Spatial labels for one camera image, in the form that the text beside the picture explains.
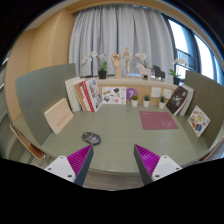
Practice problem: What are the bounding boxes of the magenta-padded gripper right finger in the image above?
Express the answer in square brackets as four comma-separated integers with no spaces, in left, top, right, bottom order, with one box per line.
[133,143,183,186]

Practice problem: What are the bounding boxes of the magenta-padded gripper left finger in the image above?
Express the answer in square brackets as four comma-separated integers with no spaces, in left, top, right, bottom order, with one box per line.
[44,143,95,187]

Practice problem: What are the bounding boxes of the dark grey computer mouse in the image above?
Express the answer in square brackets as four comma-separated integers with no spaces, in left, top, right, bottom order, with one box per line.
[81,131,102,146]

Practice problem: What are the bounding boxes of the pink mouse pad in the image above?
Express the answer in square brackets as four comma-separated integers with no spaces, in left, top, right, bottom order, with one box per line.
[139,110,179,131]

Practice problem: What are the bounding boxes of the beige book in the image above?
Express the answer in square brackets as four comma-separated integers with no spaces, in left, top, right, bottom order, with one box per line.
[43,97,75,135]

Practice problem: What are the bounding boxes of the colourful sticker card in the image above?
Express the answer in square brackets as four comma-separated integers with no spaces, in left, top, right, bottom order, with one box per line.
[187,105,211,138]

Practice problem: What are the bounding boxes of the small potted succulent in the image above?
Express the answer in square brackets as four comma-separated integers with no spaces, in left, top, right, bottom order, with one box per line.
[130,94,140,108]
[158,95,167,110]
[142,94,151,108]

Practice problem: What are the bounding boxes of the black-cover book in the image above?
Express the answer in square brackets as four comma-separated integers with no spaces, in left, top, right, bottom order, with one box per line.
[165,85,190,116]

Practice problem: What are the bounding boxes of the white book behind black book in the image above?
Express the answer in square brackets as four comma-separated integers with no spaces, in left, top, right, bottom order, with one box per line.
[179,84,195,117]

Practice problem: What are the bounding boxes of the cork-brown book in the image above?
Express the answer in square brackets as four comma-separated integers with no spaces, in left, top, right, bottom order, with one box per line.
[73,80,88,113]

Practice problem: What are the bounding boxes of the red-spined white book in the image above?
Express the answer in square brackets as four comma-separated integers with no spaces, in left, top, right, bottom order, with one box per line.
[79,81,96,113]

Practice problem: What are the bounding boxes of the photo-cover magazine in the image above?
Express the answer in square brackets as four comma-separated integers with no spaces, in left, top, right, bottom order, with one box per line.
[84,78,104,113]

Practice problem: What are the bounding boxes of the purple round number sticker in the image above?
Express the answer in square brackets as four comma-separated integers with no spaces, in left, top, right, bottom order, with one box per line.
[125,87,139,104]

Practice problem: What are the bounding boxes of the white illustrated sticker sheet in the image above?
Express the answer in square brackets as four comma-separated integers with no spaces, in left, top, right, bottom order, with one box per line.
[101,86,128,106]

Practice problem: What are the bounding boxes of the white orchid in black pot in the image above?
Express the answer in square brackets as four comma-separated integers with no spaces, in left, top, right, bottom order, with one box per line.
[168,57,188,86]
[80,50,109,80]

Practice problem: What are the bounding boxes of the wooden desk back shelf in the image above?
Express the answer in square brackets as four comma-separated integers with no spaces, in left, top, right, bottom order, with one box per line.
[95,76,178,108]

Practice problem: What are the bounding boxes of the black horse figurine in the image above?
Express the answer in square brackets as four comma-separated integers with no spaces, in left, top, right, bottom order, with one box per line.
[152,64,166,81]

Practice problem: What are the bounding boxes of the pink horse figurine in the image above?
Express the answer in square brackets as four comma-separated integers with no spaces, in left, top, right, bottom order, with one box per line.
[135,63,152,81]

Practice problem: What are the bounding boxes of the white orchid plant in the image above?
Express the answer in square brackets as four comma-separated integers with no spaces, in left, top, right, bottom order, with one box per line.
[134,52,149,69]

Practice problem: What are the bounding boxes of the wooden artist mannequin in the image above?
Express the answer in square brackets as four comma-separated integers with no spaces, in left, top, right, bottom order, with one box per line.
[122,46,135,78]

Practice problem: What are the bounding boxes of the grey curtain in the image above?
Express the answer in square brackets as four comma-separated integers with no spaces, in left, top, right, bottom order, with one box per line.
[68,3,175,81]

